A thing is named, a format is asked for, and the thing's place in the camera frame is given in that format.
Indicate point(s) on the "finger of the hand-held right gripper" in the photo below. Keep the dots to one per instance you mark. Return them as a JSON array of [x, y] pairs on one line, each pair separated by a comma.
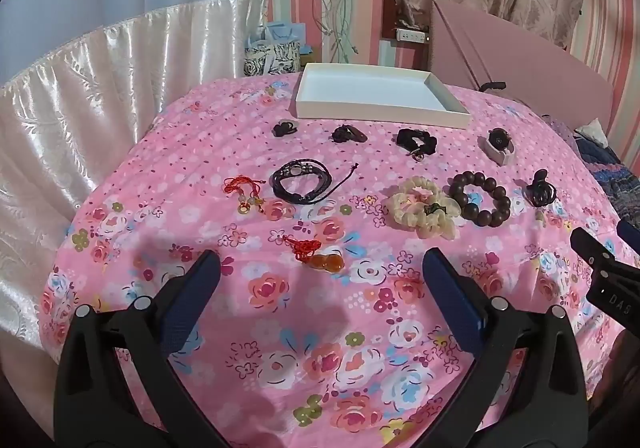
[[592, 248]]

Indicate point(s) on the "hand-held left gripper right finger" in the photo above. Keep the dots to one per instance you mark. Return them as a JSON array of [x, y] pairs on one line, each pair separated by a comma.
[[450, 288]]

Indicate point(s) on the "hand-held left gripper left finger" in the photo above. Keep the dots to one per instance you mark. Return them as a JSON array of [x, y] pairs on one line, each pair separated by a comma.
[[200, 288]]

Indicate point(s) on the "pale jade pendant black knot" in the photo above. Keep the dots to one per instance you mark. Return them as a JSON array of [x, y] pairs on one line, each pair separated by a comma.
[[285, 128]]

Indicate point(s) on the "shallow white cardboard box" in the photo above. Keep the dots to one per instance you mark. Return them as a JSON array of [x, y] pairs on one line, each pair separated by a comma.
[[365, 87]]

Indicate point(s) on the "blue patterned quilt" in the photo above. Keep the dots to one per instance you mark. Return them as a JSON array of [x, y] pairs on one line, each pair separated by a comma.
[[610, 172]]

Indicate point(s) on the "cream fabric scrunchie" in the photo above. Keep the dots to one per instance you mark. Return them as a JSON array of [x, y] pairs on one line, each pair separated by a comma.
[[405, 208]]

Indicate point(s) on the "purple knitted cloth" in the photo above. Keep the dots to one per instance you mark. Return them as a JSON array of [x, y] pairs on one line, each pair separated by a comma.
[[560, 127]]

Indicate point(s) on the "pink floral bedsheet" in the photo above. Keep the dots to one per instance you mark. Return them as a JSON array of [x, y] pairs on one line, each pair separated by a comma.
[[200, 152]]

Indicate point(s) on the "pink board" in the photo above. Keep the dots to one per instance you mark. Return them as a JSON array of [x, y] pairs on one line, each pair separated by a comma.
[[525, 62]]

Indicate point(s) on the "white satin cloth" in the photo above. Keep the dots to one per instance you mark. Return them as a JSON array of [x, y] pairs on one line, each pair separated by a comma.
[[100, 92]]

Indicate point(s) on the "black and white printed gift bag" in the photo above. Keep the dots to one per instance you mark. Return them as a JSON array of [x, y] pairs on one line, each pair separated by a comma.
[[272, 58]]

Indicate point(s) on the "white power strip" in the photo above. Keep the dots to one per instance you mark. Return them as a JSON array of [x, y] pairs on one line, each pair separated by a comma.
[[412, 34]]

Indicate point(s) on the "light blue paper bag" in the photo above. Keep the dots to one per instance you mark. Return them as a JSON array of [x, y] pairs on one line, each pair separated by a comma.
[[280, 31]]

